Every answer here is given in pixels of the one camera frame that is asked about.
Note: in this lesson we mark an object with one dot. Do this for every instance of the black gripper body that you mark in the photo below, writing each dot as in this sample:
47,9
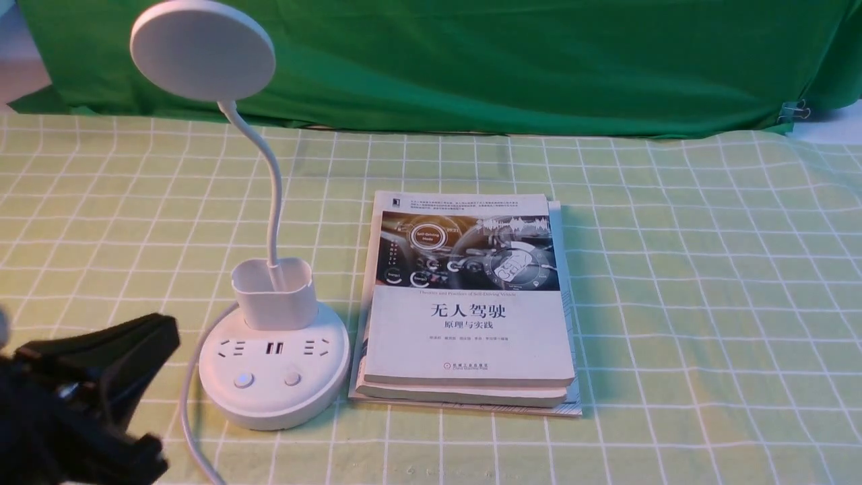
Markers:
55,424

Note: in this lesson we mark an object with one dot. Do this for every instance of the green backdrop cloth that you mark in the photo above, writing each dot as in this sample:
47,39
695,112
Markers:
658,69

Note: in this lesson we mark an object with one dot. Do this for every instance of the metal binder clip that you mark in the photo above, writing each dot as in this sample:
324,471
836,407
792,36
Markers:
794,110

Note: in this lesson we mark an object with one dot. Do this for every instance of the white desk lamp with sockets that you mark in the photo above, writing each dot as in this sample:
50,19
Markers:
279,358

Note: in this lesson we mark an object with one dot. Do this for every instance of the green checked tablecloth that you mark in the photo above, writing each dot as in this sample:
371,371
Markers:
716,289

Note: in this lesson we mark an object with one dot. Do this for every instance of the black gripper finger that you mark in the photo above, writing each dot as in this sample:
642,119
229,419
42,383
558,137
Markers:
114,350
128,458

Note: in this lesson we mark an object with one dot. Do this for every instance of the top book self-driving cover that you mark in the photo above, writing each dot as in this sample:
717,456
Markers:
471,330

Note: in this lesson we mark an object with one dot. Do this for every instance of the bottom thin book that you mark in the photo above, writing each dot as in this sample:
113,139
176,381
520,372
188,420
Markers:
572,377

